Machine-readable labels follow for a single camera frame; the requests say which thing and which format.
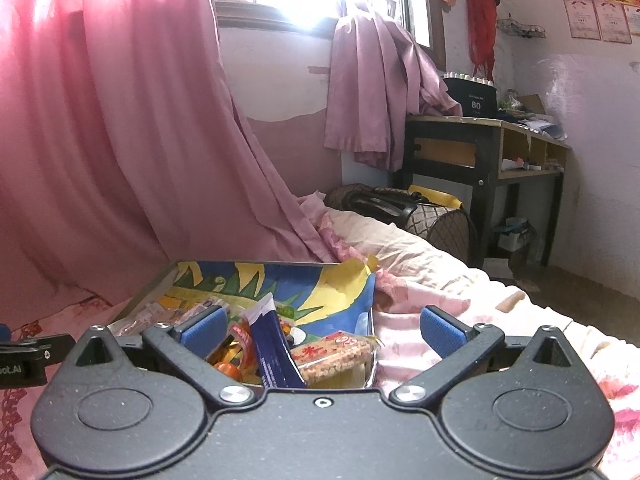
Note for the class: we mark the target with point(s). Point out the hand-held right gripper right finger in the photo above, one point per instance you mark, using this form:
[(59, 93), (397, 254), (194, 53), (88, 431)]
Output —
[(442, 335)]

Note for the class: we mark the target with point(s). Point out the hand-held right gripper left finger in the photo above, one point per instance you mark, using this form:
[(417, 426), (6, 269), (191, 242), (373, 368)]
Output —
[(205, 332)]

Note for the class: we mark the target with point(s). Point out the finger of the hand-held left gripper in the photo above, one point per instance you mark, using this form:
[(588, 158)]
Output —
[(40, 347)]

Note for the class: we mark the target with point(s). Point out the orange sausage packet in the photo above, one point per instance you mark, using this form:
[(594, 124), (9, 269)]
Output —
[(230, 370)]

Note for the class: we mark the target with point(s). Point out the clear nut bar packet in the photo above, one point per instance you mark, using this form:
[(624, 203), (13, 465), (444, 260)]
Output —
[(150, 317)]

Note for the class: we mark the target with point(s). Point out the dark blue snack packet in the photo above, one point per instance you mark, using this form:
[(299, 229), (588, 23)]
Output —
[(272, 350)]

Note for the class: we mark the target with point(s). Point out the grey cardboard box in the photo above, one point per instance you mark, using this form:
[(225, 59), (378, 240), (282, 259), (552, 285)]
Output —
[(145, 292)]

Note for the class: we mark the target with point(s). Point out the red print rice cracker packet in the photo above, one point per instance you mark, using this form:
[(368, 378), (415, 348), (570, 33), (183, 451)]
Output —
[(330, 357)]

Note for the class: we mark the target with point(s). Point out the pink floral bed sheet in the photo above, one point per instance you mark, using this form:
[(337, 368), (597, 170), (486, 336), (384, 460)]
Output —
[(450, 280)]

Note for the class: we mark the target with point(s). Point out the brown quilted handbag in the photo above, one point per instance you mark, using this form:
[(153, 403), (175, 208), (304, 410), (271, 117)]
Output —
[(445, 230)]

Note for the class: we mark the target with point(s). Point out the white plastic container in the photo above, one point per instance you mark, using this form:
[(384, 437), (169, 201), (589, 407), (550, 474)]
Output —
[(510, 242)]

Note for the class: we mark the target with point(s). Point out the yellow plastic bag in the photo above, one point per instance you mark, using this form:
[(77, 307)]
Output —
[(435, 196)]

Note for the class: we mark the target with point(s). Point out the black and yellow desk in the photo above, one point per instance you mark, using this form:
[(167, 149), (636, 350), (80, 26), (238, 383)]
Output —
[(450, 135)]

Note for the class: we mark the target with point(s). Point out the large pink curtain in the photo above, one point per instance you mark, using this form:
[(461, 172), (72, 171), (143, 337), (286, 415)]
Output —
[(125, 135)]

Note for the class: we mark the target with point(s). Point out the pile of papers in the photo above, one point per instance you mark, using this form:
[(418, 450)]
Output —
[(545, 127)]

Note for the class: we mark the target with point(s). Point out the black box with white pens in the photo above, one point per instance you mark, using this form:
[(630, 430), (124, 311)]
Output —
[(470, 102)]

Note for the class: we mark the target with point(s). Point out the tied lilac curtain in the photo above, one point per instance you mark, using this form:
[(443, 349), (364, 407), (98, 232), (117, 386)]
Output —
[(370, 85)]

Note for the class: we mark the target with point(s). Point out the red hanging decoration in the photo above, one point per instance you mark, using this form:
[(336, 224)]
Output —
[(480, 15)]

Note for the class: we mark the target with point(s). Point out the row of wall certificates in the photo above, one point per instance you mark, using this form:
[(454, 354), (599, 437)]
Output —
[(582, 17)]

